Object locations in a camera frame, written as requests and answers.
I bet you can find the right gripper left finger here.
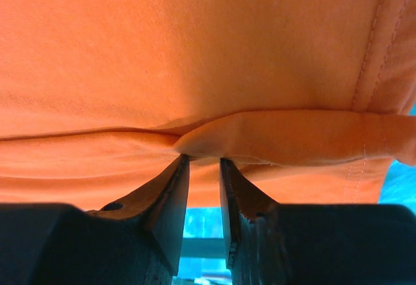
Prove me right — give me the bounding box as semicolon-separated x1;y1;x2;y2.
1;155;190;284

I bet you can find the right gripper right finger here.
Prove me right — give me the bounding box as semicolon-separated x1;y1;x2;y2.
220;159;415;284

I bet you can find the orange t-shirt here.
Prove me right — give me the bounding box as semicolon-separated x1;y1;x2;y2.
1;0;415;210

